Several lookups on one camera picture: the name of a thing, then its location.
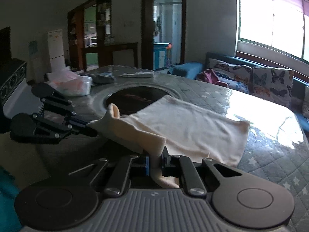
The white refrigerator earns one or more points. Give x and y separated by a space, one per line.
56 50

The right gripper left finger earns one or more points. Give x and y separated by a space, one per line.
124 172

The grey plain pillow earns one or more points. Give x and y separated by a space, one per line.
305 106

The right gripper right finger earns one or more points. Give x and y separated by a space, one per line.
184 169

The butterfly pillow right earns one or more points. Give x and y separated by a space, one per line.
272 84

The dark blue cloth bundle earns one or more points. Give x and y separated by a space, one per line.
102 78

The cream white garment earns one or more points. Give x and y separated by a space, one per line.
179 126

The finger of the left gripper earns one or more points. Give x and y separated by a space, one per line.
54 101
35 129

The white plastic bag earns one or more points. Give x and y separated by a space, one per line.
69 83

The round black table heater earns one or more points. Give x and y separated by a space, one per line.
132 99

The butterfly pillow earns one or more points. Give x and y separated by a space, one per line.
236 72
272 84

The large window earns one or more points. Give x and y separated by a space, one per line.
281 25

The grey quilted star table cover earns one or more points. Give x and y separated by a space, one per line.
276 150

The butterfly pillow left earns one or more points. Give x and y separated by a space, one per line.
236 72

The grey remote control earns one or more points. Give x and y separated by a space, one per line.
138 75

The pink crumpled garment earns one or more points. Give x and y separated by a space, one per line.
210 77

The dark wooden side table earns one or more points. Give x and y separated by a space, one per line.
125 54

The blue corner sofa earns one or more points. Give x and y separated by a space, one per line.
192 69

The blue cabinet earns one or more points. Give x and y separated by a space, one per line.
160 54

